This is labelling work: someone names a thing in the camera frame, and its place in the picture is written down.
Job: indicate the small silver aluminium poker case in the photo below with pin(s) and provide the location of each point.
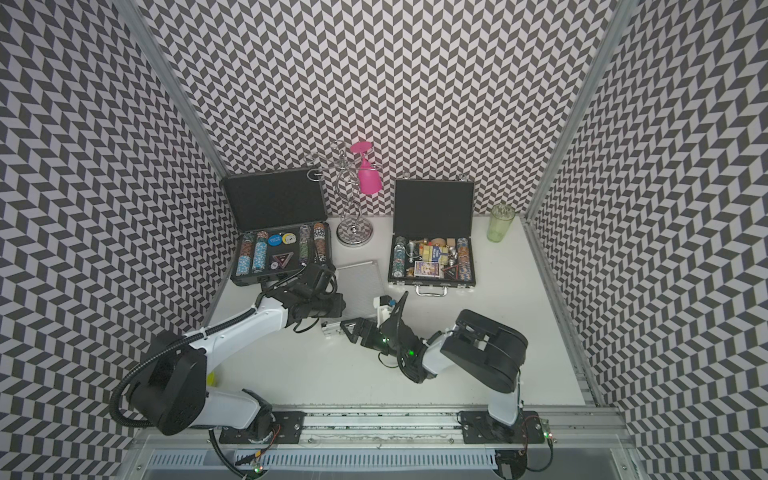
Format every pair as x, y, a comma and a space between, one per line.
361, 286

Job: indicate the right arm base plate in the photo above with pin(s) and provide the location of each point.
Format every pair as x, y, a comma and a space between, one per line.
478, 427

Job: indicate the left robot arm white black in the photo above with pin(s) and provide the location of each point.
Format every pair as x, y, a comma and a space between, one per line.
169, 388

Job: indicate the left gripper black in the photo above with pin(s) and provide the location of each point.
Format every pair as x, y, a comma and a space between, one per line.
338, 309

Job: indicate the green translucent cup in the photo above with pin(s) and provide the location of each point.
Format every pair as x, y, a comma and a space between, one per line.
500, 220

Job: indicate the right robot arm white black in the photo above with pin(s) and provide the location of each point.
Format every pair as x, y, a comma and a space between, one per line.
490, 352

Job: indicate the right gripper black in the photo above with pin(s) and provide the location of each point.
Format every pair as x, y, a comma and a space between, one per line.
362, 324

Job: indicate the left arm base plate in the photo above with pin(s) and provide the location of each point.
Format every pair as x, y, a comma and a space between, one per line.
280, 427

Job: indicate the black poker case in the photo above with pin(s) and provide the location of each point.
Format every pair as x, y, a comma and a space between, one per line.
281, 222
431, 244

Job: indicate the aluminium mounting rail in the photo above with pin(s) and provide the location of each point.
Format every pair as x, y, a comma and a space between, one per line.
570, 426

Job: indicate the pink wine glass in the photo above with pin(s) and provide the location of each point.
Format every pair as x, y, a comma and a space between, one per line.
369, 178

